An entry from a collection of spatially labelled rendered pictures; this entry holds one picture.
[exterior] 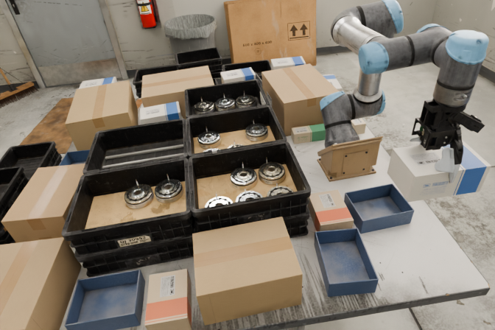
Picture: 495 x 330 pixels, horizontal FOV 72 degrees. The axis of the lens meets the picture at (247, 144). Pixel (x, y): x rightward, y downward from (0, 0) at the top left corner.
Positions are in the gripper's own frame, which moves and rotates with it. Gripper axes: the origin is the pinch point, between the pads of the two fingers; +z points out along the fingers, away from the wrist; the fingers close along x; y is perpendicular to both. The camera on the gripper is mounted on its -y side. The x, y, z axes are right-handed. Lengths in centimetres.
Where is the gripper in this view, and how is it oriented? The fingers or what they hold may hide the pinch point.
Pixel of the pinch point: (437, 164)
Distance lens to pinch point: 104.7
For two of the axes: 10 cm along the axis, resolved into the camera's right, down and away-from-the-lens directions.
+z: 0.8, 8.1, 5.9
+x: 1.3, 5.8, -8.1
